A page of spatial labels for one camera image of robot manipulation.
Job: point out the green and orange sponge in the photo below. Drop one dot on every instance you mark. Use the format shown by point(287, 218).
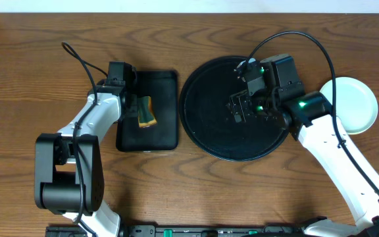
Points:
point(146, 117)

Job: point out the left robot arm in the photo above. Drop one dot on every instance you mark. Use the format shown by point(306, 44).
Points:
point(68, 171)

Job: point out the round black tray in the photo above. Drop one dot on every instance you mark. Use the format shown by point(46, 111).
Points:
point(210, 124)

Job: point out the light blue plate top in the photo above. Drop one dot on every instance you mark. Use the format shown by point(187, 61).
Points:
point(356, 105)

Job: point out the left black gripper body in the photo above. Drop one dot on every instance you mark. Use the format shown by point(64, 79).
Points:
point(133, 107)

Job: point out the rectangular black tray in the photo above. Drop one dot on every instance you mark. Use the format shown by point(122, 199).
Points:
point(161, 86)

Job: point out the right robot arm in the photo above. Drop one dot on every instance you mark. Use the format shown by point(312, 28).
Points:
point(275, 93)

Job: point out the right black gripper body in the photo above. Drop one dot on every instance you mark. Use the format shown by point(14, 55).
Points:
point(251, 107)

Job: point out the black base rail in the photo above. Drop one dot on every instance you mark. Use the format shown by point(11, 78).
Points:
point(209, 231)

